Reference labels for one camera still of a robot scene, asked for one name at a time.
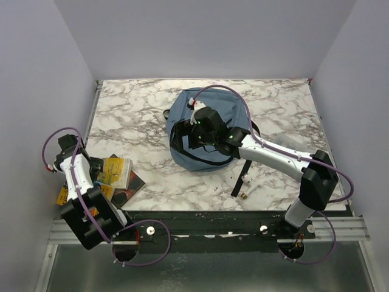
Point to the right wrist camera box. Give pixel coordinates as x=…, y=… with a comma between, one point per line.
x=195, y=106

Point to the yellow illustrated book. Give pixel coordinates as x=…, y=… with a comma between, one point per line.
x=116, y=172

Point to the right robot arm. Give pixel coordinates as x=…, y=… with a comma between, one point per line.
x=314, y=172

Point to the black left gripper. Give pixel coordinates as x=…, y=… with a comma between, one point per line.
x=96, y=165

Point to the dark red notebook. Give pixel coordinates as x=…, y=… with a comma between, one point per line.
x=121, y=196

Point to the clear plastic packet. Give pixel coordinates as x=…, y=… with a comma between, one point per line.
x=286, y=141

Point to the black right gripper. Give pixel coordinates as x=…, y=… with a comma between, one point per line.
x=182, y=129

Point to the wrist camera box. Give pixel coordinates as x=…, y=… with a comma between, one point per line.
x=195, y=106
x=51, y=168

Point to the blue student backpack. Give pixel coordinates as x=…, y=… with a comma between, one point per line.
x=224, y=108

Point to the aluminium frame rail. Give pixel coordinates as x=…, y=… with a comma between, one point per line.
x=347, y=229

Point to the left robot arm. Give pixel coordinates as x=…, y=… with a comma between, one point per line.
x=88, y=212

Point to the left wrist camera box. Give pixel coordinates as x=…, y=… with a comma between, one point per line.
x=51, y=168

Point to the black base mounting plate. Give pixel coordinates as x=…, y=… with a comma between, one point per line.
x=213, y=231

